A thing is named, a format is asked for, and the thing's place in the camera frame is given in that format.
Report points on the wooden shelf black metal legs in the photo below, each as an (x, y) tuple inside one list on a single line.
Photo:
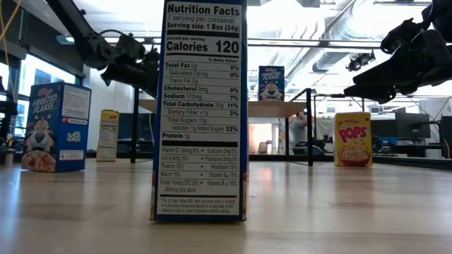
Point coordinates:
[(279, 109)]

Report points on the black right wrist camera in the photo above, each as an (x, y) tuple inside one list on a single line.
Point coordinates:
[(402, 35)]

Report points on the white cylindrical post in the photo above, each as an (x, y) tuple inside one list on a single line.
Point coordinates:
[(8, 157)]

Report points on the yellow Corn Pops cereal box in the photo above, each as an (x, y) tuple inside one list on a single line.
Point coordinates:
[(107, 135), (353, 139)]

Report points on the black ceiling spotlight cluster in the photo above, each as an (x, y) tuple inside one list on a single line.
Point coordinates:
[(359, 61)]

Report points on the blue desk panel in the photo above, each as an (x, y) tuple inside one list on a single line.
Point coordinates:
[(385, 141)]

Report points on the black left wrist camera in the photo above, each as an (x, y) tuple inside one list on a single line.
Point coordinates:
[(130, 46)]

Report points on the long ceiling light strip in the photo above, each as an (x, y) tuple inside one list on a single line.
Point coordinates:
[(65, 39)]

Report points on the person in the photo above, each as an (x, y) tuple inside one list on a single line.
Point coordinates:
[(298, 130)]

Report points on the black equipment stand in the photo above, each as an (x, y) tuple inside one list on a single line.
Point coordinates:
[(7, 116)]

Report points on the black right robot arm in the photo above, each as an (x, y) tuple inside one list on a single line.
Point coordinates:
[(441, 14)]

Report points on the black aluminium table frame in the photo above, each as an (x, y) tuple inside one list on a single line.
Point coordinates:
[(321, 158)]

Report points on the black monitor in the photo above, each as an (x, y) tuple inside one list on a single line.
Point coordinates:
[(383, 127), (413, 125), (446, 137)]

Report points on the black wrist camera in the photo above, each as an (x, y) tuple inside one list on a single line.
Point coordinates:
[(402, 35), (130, 46)]

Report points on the large dark-framed window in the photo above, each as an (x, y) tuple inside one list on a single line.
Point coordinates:
[(46, 75)]

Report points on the blue Frosted Flakes cereal box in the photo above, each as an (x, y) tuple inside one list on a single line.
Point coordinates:
[(49, 116), (199, 106), (271, 83)]

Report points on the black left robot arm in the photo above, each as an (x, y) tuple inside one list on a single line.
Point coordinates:
[(84, 33)]

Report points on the ceiling light rail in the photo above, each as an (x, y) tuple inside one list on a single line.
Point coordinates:
[(300, 43)]

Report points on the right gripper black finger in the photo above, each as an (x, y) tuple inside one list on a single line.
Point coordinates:
[(370, 94), (392, 74)]

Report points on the dark cabinet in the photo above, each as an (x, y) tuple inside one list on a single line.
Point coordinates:
[(125, 130)]

